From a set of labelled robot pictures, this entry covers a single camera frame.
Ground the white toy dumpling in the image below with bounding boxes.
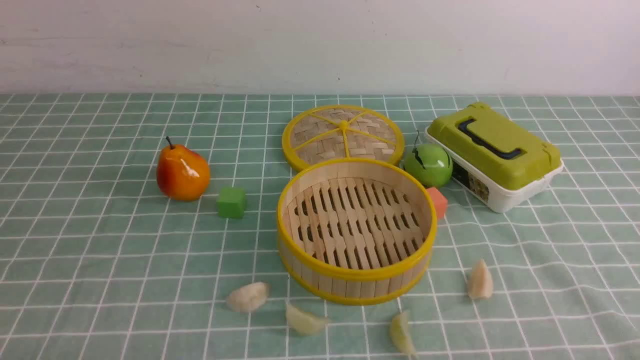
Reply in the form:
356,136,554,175
226,281,270,313

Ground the pale yellow toy dumpling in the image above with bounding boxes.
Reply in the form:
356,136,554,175
285,302,330,337

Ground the yellow green toy dumpling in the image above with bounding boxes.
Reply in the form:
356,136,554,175
389,311,418,358

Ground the cream toy dumpling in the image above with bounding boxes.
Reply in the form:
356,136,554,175
467,259,494,300

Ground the woven bamboo steamer lid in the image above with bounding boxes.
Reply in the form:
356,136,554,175
281,104,405,172

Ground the bamboo steamer tray yellow rim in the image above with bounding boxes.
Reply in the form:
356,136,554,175
276,158,438,305

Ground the green toy cube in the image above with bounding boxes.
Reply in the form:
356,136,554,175
216,186,247,219

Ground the green toy apple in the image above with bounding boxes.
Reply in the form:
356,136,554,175
402,131,453,188

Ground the orange pink toy cube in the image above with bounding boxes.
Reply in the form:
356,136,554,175
426,187,449,220

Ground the orange red toy pear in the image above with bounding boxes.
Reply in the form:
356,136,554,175
156,136,211,202

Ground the green lidded white lunchbox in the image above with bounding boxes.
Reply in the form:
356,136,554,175
425,101,563,214

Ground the green checkered tablecloth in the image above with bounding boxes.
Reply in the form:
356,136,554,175
0,93,640,360

